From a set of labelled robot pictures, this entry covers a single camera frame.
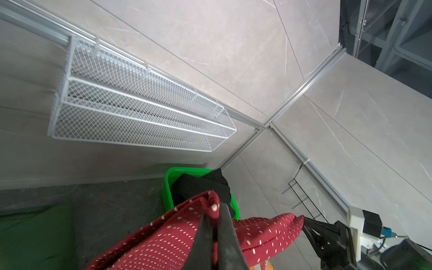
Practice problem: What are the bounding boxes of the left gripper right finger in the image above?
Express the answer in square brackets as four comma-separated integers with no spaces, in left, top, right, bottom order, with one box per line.
[217,203,249,270]

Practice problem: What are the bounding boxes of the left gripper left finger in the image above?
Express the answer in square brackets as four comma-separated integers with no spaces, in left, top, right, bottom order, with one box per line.
[182,215,214,270]

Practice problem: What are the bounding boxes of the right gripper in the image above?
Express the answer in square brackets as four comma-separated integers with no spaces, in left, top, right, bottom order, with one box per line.
[303,217,383,270]

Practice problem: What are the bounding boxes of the red polka dot skirt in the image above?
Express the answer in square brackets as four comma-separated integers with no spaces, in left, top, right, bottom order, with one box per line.
[87,191,304,270]

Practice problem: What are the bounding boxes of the green skirt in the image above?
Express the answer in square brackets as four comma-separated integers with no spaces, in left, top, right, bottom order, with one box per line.
[1,204,78,270]

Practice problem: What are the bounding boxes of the orange plush toy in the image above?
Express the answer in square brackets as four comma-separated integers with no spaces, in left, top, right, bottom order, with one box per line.
[250,261,274,270]

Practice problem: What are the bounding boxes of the green plastic basket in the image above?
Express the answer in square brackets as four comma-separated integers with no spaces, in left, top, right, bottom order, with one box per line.
[162,167,240,220]

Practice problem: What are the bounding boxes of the black skirt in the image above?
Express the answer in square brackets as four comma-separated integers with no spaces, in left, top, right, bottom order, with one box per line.
[170,168,236,217]

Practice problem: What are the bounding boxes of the white wire wall basket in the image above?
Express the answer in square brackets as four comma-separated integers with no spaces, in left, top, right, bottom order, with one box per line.
[48,37,236,153]

